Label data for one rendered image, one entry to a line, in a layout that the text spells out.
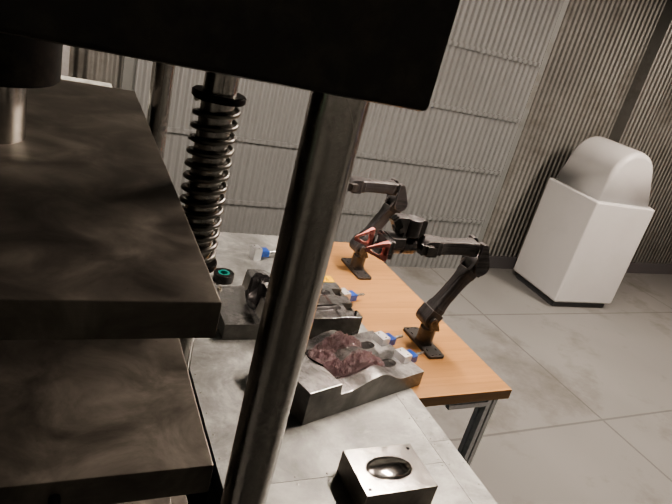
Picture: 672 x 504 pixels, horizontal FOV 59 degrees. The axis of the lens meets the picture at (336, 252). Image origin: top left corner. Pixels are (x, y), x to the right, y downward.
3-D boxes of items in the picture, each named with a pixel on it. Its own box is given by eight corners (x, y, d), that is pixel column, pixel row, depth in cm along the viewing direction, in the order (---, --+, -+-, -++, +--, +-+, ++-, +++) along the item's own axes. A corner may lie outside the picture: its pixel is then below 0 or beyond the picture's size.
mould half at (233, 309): (330, 301, 236) (338, 272, 231) (356, 338, 215) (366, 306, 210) (206, 299, 214) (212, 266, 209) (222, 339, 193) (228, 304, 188)
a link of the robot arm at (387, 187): (352, 180, 244) (413, 186, 258) (343, 173, 251) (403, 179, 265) (345, 207, 249) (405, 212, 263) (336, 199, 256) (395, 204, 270)
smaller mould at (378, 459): (402, 462, 160) (409, 443, 158) (430, 506, 148) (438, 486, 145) (336, 470, 152) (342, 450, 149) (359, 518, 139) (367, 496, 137)
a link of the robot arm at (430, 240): (427, 242, 196) (497, 246, 210) (414, 231, 203) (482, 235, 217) (417, 275, 201) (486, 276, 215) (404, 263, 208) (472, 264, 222)
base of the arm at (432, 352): (435, 341, 211) (451, 340, 214) (407, 311, 227) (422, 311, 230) (429, 359, 214) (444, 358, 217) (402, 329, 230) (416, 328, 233)
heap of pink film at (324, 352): (355, 340, 202) (361, 320, 199) (390, 369, 190) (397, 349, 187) (295, 354, 185) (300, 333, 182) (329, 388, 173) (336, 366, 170)
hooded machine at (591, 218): (561, 276, 576) (621, 138, 524) (611, 310, 526) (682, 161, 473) (507, 275, 544) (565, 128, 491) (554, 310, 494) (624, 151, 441)
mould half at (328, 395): (368, 342, 214) (376, 316, 210) (419, 384, 197) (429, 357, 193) (252, 372, 181) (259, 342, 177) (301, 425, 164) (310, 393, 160)
